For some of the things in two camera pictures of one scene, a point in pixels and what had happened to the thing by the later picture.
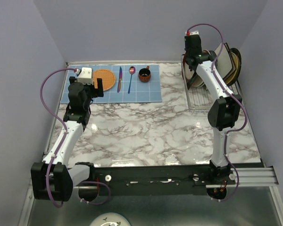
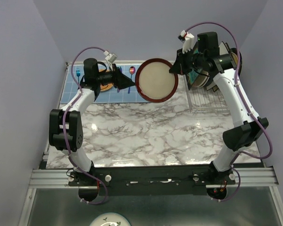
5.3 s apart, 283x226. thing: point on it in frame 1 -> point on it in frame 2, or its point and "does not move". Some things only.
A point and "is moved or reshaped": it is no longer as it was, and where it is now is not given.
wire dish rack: [199, 99] does not move
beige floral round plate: [197, 82] does not move
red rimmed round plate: [185, 68] is moved or reshaped
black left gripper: [96, 92] -> [120, 80]
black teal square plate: [192, 66] does not move
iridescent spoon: [132, 70] does not move
